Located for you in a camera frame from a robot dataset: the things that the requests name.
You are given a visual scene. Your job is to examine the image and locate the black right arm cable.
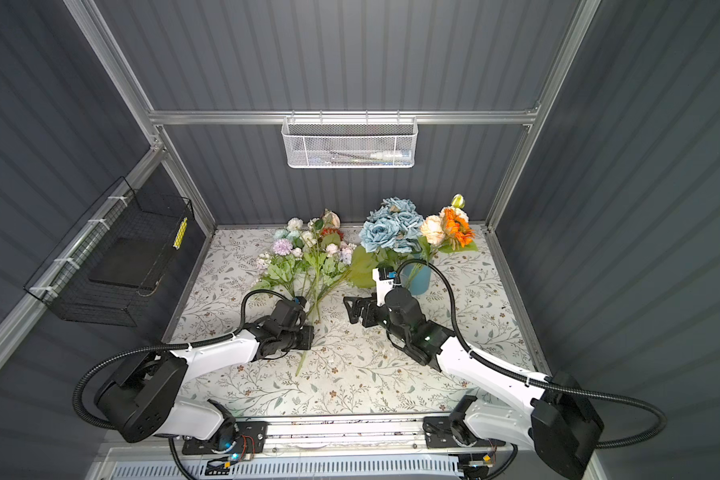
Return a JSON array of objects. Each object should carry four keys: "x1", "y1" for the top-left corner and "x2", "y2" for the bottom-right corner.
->
[{"x1": 394, "y1": 257, "x2": 668, "y2": 450}]

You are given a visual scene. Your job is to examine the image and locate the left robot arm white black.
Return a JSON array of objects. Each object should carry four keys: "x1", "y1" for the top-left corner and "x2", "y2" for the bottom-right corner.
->
[{"x1": 94, "y1": 296, "x2": 314, "y2": 453}]

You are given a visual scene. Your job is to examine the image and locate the marker pen in basket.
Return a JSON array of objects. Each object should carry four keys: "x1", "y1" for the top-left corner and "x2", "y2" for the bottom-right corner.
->
[{"x1": 330, "y1": 150, "x2": 414, "y2": 165}]

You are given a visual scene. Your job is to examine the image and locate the white wire mesh basket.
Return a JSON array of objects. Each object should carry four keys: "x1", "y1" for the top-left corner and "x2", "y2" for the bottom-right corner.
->
[{"x1": 281, "y1": 116, "x2": 419, "y2": 169}]

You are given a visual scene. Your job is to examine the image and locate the blue ceramic vase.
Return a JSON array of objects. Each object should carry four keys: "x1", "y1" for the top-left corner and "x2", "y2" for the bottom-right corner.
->
[{"x1": 400, "y1": 262, "x2": 431, "y2": 296}]

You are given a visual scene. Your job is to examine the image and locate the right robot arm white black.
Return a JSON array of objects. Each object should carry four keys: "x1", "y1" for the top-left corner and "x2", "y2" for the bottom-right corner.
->
[{"x1": 343, "y1": 287, "x2": 604, "y2": 479}]

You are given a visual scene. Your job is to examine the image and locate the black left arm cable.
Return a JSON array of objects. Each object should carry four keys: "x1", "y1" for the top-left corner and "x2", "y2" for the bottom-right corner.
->
[{"x1": 71, "y1": 289, "x2": 295, "y2": 430}]

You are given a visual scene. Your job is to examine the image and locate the blue rose bouquet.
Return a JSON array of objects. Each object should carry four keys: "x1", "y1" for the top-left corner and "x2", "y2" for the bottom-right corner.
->
[{"x1": 359, "y1": 197, "x2": 424, "y2": 268}]

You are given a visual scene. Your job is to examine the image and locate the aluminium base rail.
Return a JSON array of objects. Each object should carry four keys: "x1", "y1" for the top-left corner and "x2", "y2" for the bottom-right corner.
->
[{"x1": 107, "y1": 413, "x2": 601, "y2": 480}]

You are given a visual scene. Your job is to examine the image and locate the peach rose stem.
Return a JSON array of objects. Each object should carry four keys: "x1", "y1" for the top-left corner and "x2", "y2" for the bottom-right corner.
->
[{"x1": 420, "y1": 194, "x2": 470, "y2": 262}]

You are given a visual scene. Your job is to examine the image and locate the black wire basket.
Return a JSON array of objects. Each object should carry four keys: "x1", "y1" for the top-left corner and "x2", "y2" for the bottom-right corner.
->
[{"x1": 24, "y1": 181, "x2": 194, "y2": 327}]

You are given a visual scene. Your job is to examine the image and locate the orange gerbera flower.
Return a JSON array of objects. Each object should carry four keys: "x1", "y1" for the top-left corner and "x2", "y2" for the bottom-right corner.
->
[{"x1": 441, "y1": 207, "x2": 478, "y2": 253}]

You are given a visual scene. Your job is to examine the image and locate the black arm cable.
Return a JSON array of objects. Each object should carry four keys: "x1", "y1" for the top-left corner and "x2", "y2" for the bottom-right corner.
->
[
  {"x1": 394, "y1": 257, "x2": 668, "y2": 450},
  {"x1": 71, "y1": 289, "x2": 295, "y2": 430}
]

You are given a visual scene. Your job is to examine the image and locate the mixed pastel flower bunch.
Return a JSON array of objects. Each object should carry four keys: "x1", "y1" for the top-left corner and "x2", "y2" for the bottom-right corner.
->
[{"x1": 253, "y1": 209, "x2": 361, "y2": 378}]

